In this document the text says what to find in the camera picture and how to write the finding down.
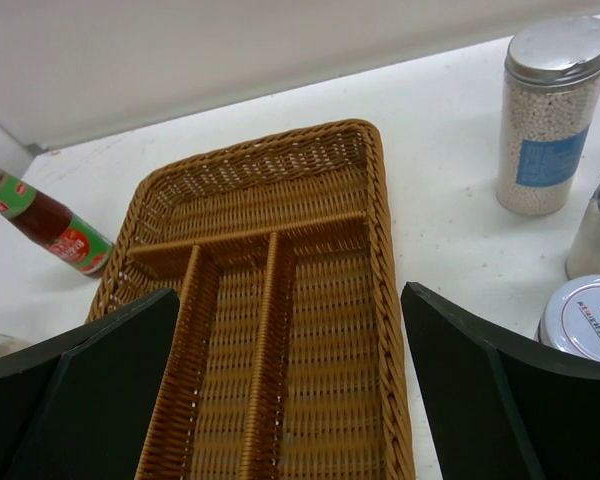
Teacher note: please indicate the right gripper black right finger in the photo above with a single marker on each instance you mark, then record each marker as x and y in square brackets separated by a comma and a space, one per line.
[500, 405]

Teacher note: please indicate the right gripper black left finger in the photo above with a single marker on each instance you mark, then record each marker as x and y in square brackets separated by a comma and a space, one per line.
[78, 405]

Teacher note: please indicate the red sauce bottle yellow cap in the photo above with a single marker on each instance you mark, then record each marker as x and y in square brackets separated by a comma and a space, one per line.
[53, 226]

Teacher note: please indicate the white peppercorn jar blue label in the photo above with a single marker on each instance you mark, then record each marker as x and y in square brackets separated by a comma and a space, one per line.
[550, 91]

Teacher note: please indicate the brown wicker divided basket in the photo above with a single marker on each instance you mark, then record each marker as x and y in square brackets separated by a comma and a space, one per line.
[288, 358]

